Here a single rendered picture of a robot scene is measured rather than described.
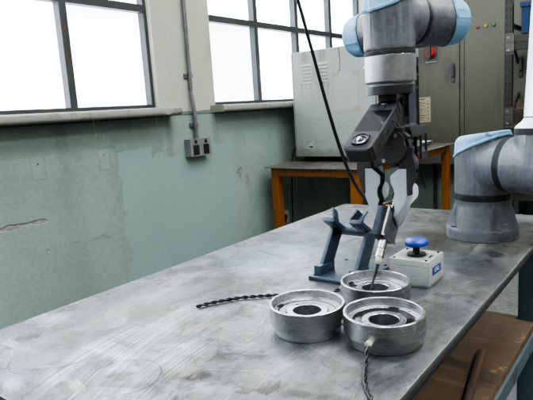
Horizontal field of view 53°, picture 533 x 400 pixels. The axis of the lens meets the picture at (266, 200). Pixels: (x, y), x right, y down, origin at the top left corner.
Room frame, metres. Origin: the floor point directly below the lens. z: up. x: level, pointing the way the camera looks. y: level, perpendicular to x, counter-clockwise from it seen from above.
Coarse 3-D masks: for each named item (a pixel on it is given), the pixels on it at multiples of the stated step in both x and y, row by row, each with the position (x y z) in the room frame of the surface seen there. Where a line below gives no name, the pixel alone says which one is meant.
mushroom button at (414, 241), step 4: (408, 240) 0.88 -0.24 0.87; (412, 240) 0.87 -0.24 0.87; (416, 240) 0.87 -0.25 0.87; (420, 240) 0.87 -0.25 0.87; (424, 240) 0.87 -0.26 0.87; (408, 244) 0.87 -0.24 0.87; (412, 244) 0.87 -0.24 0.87; (416, 244) 0.86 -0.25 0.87; (420, 244) 0.86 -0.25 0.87; (424, 244) 0.87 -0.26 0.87; (412, 248) 0.88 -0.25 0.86; (416, 248) 0.88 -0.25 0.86; (412, 252) 0.88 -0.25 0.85; (416, 252) 0.88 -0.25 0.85
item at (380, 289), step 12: (348, 276) 0.81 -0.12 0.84; (360, 276) 0.83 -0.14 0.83; (372, 276) 0.83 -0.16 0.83; (384, 276) 0.82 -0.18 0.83; (396, 276) 0.81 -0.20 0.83; (348, 288) 0.75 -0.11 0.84; (360, 288) 0.78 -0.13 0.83; (372, 288) 0.80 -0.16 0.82; (384, 288) 0.79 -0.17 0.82; (408, 288) 0.75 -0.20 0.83; (348, 300) 0.75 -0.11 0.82
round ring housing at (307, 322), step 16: (272, 304) 0.72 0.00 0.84; (304, 304) 0.73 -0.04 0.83; (320, 304) 0.72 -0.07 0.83; (336, 304) 0.72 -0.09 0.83; (272, 320) 0.69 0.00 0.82; (288, 320) 0.66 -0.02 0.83; (304, 320) 0.65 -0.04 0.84; (320, 320) 0.65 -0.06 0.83; (336, 320) 0.67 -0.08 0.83; (288, 336) 0.67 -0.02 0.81; (304, 336) 0.66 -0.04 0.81; (320, 336) 0.66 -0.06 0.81
